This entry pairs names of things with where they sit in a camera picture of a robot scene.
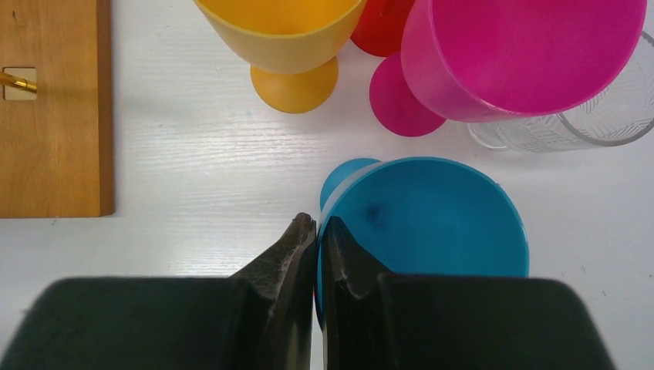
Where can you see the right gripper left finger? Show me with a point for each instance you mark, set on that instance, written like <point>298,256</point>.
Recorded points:
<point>274,309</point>

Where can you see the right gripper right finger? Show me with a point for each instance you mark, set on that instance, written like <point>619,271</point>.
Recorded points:
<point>353,318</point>

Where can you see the blue wine glass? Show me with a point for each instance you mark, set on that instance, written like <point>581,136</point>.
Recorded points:
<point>428,215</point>

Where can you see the yellow wine glass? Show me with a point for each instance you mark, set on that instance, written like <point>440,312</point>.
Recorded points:
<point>290,46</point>

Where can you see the gold wire rack wooden base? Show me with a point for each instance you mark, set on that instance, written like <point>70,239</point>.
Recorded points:
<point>57,158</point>

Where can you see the red wine glass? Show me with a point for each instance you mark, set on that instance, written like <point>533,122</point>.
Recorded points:
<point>380,27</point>

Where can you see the magenta wine glass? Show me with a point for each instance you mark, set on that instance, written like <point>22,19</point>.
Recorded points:
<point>488,61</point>

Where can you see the clear patterned wine glass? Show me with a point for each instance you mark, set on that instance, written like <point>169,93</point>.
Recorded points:
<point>620,114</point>

